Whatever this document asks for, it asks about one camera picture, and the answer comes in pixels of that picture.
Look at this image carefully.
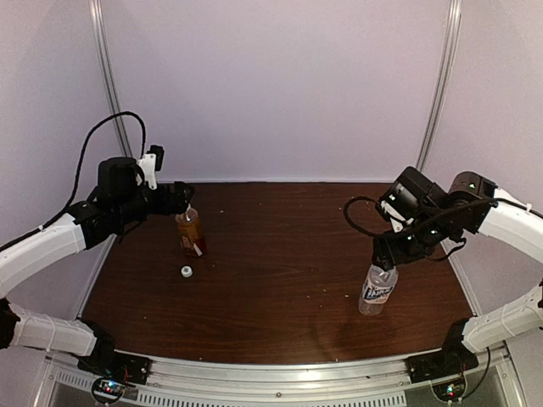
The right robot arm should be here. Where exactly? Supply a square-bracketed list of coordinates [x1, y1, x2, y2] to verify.
[372, 166, 542, 375]

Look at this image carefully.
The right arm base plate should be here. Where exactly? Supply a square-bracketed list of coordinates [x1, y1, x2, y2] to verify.
[406, 349, 479, 403]

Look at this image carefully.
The right aluminium corner post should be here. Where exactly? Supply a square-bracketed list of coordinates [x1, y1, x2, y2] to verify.
[416, 0, 462, 172]

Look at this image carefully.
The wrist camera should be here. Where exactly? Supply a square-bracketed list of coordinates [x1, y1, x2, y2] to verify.
[136, 145, 165, 190]
[377, 181, 419, 233]

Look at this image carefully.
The aluminium corner post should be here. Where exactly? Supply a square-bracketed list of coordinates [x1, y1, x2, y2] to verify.
[88, 0, 133, 157]
[416, 0, 462, 172]

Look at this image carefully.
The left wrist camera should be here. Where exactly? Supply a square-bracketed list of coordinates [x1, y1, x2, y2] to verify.
[136, 145, 165, 190]

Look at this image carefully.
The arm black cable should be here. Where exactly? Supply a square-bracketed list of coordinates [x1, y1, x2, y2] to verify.
[343, 194, 501, 262]
[0, 111, 149, 251]

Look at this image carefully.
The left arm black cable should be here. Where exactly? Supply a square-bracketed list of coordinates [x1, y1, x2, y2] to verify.
[0, 111, 149, 251]

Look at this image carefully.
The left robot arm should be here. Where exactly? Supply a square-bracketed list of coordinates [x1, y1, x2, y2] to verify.
[1, 153, 194, 376]

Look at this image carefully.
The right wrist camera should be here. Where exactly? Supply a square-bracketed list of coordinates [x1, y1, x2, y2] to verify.
[377, 181, 419, 233]

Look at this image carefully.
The front aluminium rail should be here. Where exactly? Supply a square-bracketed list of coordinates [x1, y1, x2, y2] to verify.
[42, 334, 523, 407]

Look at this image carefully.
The white bottle cap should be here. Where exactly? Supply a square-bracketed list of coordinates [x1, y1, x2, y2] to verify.
[180, 265, 193, 278]

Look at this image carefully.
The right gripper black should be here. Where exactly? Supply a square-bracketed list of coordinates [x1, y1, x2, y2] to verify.
[372, 209, 451, 271]

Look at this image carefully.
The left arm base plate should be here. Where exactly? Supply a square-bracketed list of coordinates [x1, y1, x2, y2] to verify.
[76, 351, 151, 405]

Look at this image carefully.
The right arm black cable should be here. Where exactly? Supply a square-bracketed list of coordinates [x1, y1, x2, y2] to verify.
[343, 194, 501, 262]

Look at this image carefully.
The clear water bottle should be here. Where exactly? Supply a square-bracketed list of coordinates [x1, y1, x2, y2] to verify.
[358, 265, 398, 315]

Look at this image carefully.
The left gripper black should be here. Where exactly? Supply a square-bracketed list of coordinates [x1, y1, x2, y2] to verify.
[114, 180, 194, 226]

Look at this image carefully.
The left aluminium corner post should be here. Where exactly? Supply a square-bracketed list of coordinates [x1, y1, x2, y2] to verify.
[88, 0, 133, 157]

